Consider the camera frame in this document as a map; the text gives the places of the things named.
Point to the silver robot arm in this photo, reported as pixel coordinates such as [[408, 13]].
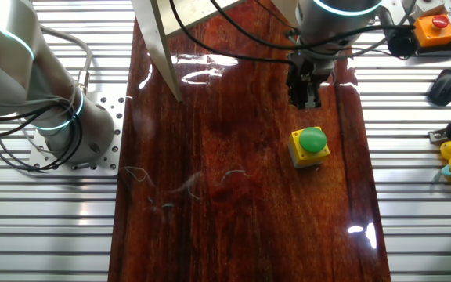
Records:
[[10, 70]]

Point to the beige wooden shelf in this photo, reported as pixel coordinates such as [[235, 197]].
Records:
[[159, 39]]

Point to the orange emergency stop box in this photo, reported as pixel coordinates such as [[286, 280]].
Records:
[[431, 33]]

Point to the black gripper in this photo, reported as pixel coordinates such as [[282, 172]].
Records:
[[309, 64]]

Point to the black computer mouse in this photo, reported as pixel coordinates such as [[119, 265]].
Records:
[[444, 88]]

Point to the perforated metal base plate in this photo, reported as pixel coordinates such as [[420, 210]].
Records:
[[110, 156]]

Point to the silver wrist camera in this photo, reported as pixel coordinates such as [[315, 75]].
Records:
[[386, 17]]

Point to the glossy red-brown wooden board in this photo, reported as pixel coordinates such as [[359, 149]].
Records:
[[229, 215]]

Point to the yellow box green push button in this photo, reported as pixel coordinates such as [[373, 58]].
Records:
[[312, 140]]

